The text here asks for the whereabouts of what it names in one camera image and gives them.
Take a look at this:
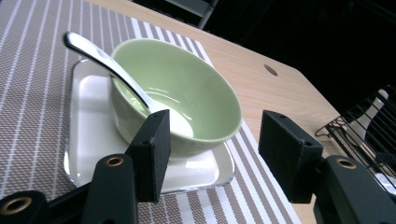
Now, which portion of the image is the black wire basket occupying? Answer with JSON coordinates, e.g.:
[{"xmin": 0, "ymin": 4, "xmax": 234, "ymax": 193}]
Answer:
[{"xmin": 314, "ymin": 83, "xmax": 396, "ymax": 196}]

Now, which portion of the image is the green ceramic bowl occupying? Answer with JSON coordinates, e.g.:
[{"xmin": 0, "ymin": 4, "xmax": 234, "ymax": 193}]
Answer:
[{"xmin": 109, "ymin": 37, "xmax": 244, "ymax": 159}]

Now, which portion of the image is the striped woven placemat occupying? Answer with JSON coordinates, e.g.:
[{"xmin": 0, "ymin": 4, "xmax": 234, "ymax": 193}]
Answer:
[{"xmin": 0, "ymin": 0, "xmax": 304, "ymax": 224}]

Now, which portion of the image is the white square plate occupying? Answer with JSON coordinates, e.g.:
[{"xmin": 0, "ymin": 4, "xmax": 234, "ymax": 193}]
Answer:
[{"xmin": 63, "ymin": 58, "xmax": 236, "ymax": 196}]

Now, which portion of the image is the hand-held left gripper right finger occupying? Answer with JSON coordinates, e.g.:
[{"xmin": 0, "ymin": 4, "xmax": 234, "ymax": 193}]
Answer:
[{"xmin": 258, "ymin": 109, "xmax": 325, "ymax": 205}]

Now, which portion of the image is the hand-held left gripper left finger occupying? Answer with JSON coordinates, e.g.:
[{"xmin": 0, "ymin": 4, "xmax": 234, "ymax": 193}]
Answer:
[{"xmin": 123, "ymin": 108, "xmax": 173, "ymax": 203}]

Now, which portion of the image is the white ceramic spoon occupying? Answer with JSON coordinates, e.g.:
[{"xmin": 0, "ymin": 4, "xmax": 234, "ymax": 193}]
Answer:
[
  {"xmin": 345, "ymin": 89, "xmax": 390, "ymax": 147},
  {"xmin": 63, "ymin": 31, "xmax": 194, "ymax": 138}
]

